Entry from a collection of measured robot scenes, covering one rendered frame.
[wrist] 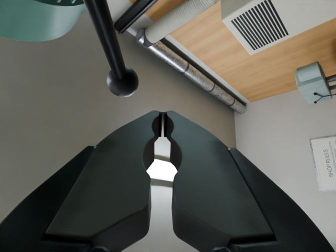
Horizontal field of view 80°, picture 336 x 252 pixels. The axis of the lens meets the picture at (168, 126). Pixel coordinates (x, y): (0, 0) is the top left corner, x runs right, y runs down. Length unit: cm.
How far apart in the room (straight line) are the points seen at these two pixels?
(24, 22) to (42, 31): 2
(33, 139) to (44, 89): 36
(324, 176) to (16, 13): 300
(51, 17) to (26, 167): 129
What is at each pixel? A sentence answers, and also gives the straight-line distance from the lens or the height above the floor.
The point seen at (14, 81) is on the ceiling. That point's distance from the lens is 162.
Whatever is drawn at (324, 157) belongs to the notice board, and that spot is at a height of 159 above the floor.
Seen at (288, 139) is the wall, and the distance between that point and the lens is 321.
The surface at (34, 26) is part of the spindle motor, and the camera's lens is 30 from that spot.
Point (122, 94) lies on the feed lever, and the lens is 23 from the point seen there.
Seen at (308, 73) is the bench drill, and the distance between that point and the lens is 229.
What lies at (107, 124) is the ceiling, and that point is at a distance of 175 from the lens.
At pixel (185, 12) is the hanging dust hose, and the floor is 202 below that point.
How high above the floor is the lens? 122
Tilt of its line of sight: 42 degrees up
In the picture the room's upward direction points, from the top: 106 degrees counter-clockwise
